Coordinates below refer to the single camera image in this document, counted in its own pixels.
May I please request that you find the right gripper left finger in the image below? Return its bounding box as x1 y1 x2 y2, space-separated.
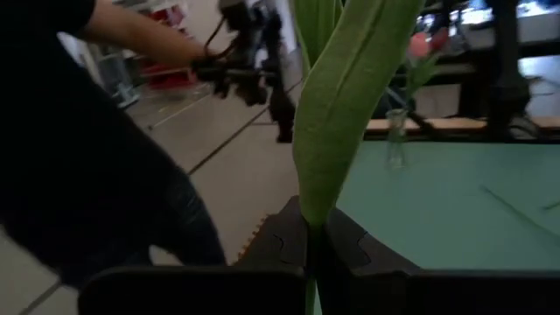
78 195 310 315

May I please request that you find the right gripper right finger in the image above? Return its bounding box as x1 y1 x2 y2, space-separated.
317 208 560 315

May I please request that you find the dark red tulip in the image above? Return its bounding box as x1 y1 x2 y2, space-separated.
290 0 428 315

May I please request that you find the pink tulip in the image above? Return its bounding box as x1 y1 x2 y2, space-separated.
404 31 434 115
410 26 452 110

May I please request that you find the person's forearm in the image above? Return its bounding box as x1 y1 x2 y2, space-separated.
82 0 207 69

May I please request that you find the clear glass vase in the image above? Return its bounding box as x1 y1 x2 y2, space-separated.
384 107 410 170

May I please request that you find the green table mat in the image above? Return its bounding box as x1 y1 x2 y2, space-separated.
334 139 560 273

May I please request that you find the red crate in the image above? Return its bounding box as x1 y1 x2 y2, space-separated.
139 60 199 91

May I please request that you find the person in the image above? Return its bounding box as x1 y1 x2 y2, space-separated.
0 0 228 290

